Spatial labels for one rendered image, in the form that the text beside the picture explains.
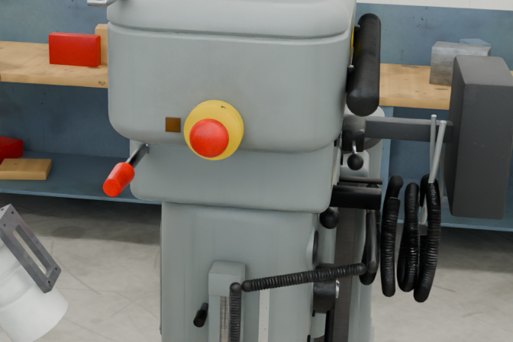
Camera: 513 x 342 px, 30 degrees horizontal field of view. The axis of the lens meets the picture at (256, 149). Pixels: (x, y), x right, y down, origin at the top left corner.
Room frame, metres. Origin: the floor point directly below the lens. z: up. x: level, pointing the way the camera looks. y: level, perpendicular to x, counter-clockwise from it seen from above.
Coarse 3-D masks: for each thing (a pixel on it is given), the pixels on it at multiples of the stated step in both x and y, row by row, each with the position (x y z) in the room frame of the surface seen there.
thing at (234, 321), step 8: (232, 288) 0.94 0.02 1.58; (240, 288) 0.94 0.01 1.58; (232, 296) 0.94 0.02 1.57; (240, 296) 0.95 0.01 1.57; (232, 304) 0.94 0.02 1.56; (240, 304) 0.95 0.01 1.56; (232, 312) 0.94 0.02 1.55; (240, 312) 0.95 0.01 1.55; (232, 320) 0.94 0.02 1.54; (232, 328) 0.94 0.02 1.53; (232, 336) 0.94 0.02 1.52
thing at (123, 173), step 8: (144, 144) 1.06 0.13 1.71; (136, 152) 1.03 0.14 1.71; (144, 152) 1.04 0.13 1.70; (128, 160) 1.00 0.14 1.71; (136, 160) 1.01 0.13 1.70; (120, 168) 0.96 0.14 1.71; (128, 168) 0.96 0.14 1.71; (112, 176) 0.93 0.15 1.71; (120, 176) 0.94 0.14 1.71; (128, 176) 0.95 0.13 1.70; (104, 184) 0.93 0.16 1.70; (112, 184) 0.92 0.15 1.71; (120, 184) 0.92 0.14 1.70; (112, 192) 0.92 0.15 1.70; (120, 192) 0.93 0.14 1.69
